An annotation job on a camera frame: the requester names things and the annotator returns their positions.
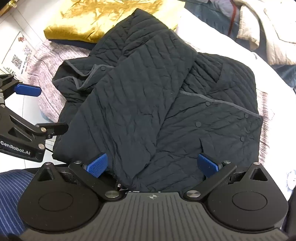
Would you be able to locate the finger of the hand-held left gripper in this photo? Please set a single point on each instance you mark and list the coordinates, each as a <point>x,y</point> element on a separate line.
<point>26,90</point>
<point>54,129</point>

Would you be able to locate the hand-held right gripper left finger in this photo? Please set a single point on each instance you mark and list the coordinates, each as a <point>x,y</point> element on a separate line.
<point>98,164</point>

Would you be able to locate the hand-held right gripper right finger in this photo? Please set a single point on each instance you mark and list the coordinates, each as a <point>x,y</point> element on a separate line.
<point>207,165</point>

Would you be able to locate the black quilted jacket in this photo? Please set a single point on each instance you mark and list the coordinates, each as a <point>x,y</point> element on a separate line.
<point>143,104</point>

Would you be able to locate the pink knit blanket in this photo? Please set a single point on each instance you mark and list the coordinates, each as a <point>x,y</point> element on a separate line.
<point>48,76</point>

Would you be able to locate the paper sheet with red print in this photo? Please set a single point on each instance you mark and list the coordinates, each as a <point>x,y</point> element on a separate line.
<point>20,53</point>

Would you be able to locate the person's blue striped trouser leg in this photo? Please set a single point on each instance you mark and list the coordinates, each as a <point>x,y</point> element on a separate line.
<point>13,204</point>

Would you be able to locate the navy cloth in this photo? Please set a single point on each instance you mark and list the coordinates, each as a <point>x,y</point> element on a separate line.
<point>76,44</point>

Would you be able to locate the golden yellow cloth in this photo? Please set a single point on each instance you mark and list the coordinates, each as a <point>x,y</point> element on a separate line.
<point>92,20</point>

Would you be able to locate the white lettered bed sheet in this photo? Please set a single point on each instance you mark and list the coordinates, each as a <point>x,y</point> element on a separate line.
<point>272,88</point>

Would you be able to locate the teal garment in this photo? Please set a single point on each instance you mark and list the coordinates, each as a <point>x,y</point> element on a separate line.
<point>203,14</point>

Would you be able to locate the beige quilted jacket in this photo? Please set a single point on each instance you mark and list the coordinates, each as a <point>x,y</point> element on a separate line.
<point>270,27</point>

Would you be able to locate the grey purple garment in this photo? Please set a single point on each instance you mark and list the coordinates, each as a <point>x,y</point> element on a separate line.
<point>227,14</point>

